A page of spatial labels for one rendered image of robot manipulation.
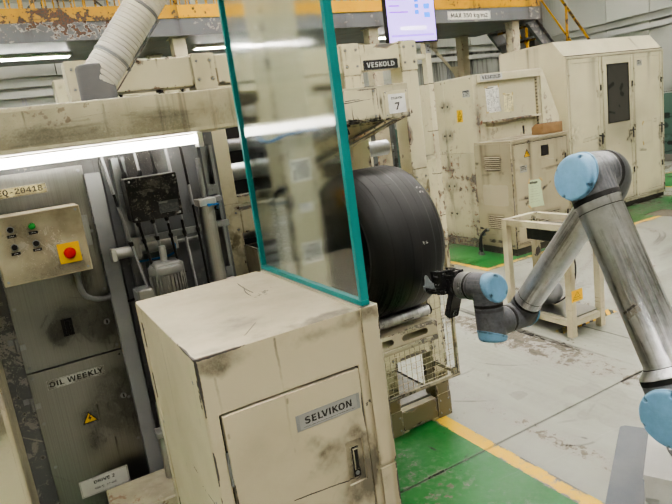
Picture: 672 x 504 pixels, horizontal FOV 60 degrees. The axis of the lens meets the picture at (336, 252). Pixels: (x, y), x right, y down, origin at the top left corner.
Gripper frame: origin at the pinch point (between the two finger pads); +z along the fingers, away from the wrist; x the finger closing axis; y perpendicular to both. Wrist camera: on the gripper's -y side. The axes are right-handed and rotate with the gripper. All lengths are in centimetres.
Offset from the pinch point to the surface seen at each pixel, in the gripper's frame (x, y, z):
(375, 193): 12.2, 37.2, 2.6
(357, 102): -8, 75, 35
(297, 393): 82, 3, -66
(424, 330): -4.6, -18.7, 13.1
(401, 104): -30, 72, 35
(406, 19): -242, 190, 292
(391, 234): 13.1, 22.5, -3.9
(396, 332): 9.5, -15.1, 10.8
